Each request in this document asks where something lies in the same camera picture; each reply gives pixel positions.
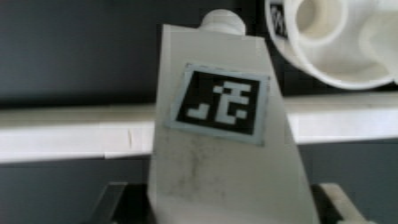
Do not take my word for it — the white round stool seat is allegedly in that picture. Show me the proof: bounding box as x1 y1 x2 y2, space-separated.
264 0 398 90

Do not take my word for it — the white front barrier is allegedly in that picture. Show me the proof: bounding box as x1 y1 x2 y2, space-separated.
0 91 398 164

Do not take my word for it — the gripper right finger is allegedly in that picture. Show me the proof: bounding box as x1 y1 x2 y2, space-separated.
312 183 376 224

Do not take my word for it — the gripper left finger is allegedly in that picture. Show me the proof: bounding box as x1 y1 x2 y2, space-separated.
81 182 149 224

